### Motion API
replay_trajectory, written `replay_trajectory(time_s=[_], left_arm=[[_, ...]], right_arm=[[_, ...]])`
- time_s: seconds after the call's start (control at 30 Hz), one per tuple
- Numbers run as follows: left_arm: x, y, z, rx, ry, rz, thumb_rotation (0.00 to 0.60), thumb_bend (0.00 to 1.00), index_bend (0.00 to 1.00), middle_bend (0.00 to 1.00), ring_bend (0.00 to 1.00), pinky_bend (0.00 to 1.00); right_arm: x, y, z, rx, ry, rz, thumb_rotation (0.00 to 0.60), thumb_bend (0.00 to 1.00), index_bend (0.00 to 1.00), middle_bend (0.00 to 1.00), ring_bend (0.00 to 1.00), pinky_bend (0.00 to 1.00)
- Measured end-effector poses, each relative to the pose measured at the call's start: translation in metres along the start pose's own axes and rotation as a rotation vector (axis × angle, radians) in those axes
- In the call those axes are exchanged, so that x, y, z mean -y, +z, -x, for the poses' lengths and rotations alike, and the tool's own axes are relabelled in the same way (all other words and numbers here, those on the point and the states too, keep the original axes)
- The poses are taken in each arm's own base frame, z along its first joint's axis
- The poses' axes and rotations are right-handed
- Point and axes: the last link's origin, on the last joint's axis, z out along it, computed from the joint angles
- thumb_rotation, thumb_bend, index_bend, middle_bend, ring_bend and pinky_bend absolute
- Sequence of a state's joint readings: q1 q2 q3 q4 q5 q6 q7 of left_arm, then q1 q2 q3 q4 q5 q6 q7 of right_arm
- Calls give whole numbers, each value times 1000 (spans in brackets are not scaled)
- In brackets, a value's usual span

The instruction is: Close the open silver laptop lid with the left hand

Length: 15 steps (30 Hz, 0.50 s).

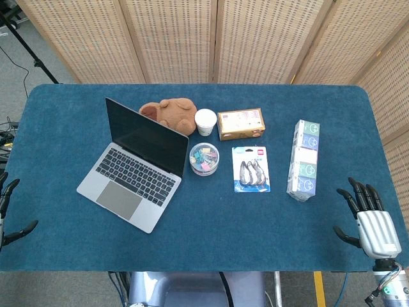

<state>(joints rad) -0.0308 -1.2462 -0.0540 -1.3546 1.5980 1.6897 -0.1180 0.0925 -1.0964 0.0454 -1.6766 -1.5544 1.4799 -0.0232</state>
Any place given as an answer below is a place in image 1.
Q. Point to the brown capybara plush toy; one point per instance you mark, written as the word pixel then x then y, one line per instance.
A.
pixel 175 112

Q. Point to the wrapped pocket tissue multipack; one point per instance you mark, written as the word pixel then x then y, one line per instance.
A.
pixel 305 160

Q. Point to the carabiner blister pack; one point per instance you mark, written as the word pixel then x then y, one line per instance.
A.
pixel 251 172

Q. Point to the silver laptop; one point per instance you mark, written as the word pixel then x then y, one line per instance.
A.
pixel 128 174

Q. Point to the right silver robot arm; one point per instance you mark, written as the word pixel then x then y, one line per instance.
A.
pixel 391 284

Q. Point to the right black-fingered silver robot hand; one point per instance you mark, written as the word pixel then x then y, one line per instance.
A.
pixel 377 230

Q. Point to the black tripod stand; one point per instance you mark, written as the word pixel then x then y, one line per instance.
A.
pixel 30 52

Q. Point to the white paper cup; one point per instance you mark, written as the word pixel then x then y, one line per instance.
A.
pixel 205 121

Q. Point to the clear tub of binder clips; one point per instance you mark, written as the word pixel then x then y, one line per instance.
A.
pixel 204 160

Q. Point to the silver-blue robot torso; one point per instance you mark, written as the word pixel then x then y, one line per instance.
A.
pixel 191 289

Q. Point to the blue table mat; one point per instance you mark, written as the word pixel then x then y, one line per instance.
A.
pixel 223 224

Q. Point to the golden tissue box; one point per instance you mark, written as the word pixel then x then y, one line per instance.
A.
pixel 241 126

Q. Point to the metal table leg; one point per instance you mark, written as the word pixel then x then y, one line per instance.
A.
pixel 278 288

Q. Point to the left black-fingered silver robot hand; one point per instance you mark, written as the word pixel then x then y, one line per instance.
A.
pixel 4 198

